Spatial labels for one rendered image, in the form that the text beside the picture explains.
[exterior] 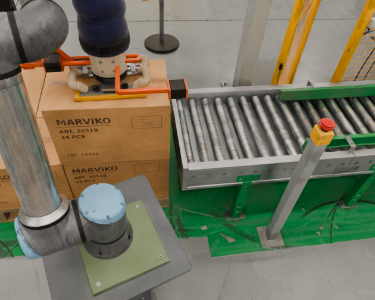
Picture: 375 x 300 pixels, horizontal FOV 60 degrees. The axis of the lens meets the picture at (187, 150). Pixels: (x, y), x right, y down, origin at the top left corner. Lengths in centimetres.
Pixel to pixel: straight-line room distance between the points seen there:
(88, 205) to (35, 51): 51
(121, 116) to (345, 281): 166
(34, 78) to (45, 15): 172
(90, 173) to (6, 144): 108
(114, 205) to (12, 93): 47
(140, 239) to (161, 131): 61
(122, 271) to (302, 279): 128
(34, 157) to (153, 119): 80
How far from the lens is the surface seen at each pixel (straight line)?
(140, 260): 131
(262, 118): 220
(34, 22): 85
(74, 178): 202
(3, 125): 92
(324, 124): 151
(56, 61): 167
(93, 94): 163
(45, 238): 112
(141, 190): 149
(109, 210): 110
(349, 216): 261
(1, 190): 219
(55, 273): 137
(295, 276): 224
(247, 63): 300
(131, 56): 167
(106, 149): 179
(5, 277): 231
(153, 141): 174
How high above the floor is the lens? 197
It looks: 48 degrees down
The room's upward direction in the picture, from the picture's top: 4 degrees clockwise
